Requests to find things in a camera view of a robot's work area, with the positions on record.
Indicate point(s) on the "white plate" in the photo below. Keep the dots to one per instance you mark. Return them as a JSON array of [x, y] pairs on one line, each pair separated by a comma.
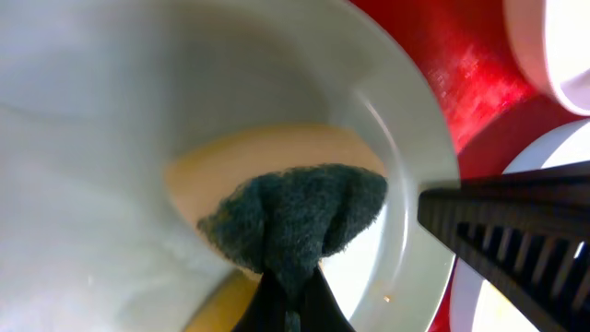
[[549, 40]]

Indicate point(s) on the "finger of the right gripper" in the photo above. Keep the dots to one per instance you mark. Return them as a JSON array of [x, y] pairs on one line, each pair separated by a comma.
[[527, 233]]

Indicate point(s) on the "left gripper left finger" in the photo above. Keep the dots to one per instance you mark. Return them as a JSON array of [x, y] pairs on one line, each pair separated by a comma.
[[267, 309]]

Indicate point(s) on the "green and yellow sponge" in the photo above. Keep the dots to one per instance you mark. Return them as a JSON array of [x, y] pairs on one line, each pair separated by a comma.
[[279, 198]]

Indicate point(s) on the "light green plate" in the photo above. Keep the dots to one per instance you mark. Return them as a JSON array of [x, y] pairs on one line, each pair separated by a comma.
[[98, 97]]

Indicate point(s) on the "red plastic tray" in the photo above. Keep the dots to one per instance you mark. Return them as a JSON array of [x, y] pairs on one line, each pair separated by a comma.
[[461, 48]]

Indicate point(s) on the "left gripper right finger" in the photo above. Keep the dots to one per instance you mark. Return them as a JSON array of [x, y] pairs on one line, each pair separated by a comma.
[[319, 311]]

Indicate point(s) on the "light blue plate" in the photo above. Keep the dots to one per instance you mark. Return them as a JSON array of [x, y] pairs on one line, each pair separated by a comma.
[[476, 305]]

